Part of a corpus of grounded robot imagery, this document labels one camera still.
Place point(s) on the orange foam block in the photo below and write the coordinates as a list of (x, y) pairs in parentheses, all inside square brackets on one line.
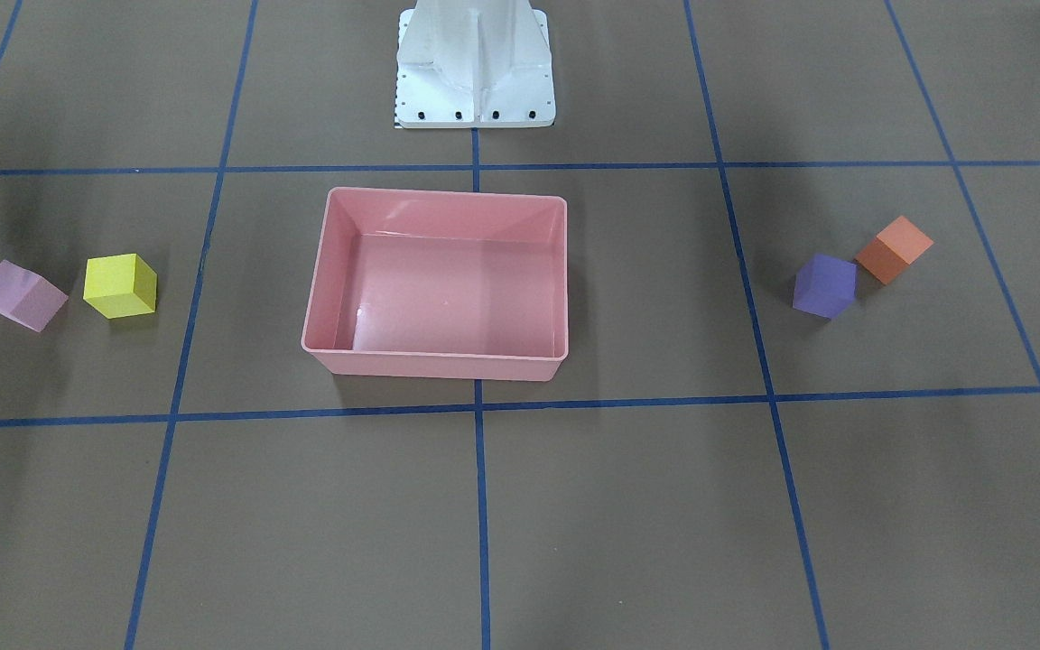
[(893, 250)]

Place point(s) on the yellow foam block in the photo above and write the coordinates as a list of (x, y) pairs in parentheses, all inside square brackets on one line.
[(120, 286)]

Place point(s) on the light pink foam block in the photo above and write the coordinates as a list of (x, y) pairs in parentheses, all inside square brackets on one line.
[(27, 298)]

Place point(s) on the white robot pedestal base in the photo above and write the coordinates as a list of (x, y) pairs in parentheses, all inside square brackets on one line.
[(474, 64)]

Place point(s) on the purple foam block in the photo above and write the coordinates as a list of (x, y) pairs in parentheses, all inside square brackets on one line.
[(825, 286)]

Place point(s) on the pink plastic bin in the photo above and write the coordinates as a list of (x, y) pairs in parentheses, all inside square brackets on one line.
[(440, 284)]

